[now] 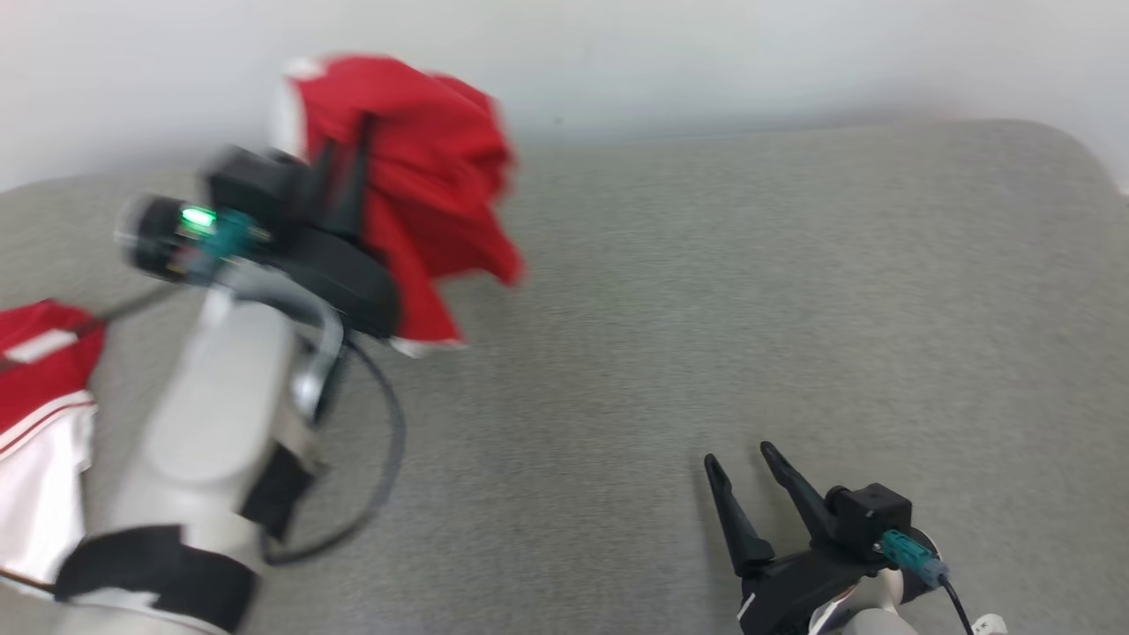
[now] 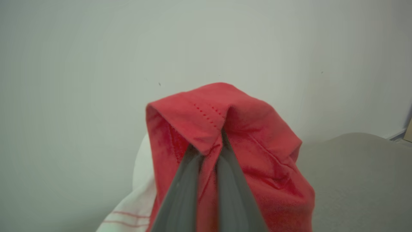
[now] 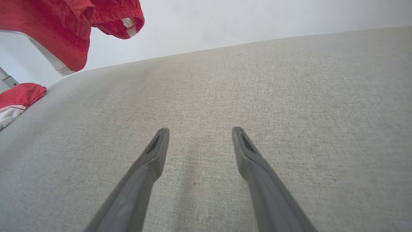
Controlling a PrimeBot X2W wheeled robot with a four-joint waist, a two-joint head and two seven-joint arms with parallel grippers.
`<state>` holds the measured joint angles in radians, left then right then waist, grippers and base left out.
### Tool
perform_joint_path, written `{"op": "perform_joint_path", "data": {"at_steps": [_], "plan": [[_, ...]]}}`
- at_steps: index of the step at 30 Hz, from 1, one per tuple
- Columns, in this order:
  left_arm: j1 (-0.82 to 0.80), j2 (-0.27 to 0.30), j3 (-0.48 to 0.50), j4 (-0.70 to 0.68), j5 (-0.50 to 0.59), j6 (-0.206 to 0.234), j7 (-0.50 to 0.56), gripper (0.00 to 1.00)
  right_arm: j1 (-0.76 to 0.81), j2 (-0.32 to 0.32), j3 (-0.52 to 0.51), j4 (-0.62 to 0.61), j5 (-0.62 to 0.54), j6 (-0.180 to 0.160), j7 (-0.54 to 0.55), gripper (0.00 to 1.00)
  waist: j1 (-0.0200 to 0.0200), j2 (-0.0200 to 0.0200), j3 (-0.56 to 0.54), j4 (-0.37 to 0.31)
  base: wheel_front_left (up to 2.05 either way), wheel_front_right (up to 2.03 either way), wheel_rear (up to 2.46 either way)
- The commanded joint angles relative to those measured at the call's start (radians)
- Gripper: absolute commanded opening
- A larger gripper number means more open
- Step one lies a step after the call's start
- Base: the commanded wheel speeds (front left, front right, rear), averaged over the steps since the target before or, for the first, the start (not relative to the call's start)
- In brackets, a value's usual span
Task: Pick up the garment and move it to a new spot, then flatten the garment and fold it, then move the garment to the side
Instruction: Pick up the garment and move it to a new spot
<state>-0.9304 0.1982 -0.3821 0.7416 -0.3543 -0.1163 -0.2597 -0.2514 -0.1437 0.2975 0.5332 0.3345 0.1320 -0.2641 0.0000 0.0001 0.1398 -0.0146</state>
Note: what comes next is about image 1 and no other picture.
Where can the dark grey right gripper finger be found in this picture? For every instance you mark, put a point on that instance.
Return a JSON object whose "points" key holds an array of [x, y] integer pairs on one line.
{"points": [[803, 494], [741, 534]]}

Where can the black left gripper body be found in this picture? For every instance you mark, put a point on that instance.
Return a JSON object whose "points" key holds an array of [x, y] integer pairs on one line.
{"points": [[353, 282]]}

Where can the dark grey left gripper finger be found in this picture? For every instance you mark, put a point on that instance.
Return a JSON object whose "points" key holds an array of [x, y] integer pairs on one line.
{"points": [[356, 185], [325, 190]]}

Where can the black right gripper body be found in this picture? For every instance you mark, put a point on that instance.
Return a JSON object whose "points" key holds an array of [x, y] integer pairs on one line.
{"points": [[785, 591]]}

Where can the red garment with white trim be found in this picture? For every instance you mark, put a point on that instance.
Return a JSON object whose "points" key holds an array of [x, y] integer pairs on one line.
{"points": [[423, 159]]}

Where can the red and white polo shirt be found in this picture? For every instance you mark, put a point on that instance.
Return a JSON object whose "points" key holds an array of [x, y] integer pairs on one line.
{"points": [[35, 476]]}

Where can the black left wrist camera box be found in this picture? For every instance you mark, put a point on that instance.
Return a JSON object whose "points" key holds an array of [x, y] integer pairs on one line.
{"points": [[256, 190]]}

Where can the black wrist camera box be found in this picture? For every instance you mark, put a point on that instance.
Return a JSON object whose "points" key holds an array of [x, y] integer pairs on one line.
{"points": [[869, 516], [256, 190]]}

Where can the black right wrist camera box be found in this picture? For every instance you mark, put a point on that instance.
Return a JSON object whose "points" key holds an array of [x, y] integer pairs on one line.
{"points": [[869, 516]]}

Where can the teal left camera connector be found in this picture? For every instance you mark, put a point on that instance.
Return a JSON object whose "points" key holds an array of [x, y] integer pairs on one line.
{"points": [[228, 236]]}

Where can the teal camera connector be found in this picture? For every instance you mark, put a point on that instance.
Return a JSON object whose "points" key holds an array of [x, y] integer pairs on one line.
{"points": [[913, 556], [228, 236]]}

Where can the teal right camera connector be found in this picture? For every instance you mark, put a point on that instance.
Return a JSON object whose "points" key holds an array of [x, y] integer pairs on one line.
{"points": [[913, 556]]}

